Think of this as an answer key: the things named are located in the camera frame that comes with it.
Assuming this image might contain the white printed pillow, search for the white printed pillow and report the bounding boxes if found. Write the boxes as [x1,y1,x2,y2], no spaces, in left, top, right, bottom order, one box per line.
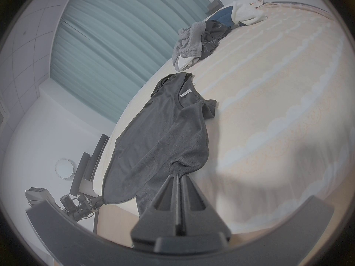
[204,0,264,21]

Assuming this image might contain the grey bedside table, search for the grey bedside table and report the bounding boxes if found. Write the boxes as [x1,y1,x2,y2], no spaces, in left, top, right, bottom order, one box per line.
[207,0,221,14]

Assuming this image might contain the black T-shirt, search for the black T-shirt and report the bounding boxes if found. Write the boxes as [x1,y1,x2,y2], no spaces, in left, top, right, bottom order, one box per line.
[101,72,217,217]

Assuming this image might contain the blue-green curtain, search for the blue-green curtain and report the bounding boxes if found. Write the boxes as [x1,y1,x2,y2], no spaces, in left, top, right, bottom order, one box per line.
[49,0,212,124]

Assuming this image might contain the round white mirror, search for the round white mirror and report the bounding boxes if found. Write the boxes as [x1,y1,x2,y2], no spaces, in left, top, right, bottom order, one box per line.
[55,158,76,179]

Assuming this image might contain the dark blue garment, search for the dark blue garment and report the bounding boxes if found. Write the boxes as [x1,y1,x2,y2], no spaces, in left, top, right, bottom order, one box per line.
[209,7,239,28]

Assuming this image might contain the grey garment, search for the grey garment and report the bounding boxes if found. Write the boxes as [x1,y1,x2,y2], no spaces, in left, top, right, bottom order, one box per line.
[173,22,207,71]

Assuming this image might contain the small white garment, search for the small white garment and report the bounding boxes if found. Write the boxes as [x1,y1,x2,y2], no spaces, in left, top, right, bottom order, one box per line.
[177,56,200,71]

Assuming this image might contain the bed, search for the bed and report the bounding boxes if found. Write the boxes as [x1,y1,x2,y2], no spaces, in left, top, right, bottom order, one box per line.
[93,0,355,235]

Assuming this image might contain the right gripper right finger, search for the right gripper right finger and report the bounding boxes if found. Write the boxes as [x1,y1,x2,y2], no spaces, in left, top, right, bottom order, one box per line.
[180,174,232,237]

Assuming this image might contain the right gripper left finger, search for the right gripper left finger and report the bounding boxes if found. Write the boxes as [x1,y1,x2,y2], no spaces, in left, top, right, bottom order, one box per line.
[130,173,181,244]

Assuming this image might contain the large white garment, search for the large white garment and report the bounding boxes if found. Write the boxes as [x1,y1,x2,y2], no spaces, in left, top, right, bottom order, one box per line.
[231,0,268,26]

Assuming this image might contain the black shiny garment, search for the black shiny garment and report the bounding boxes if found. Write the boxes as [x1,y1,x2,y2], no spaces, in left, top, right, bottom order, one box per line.
[200,21,232,61]

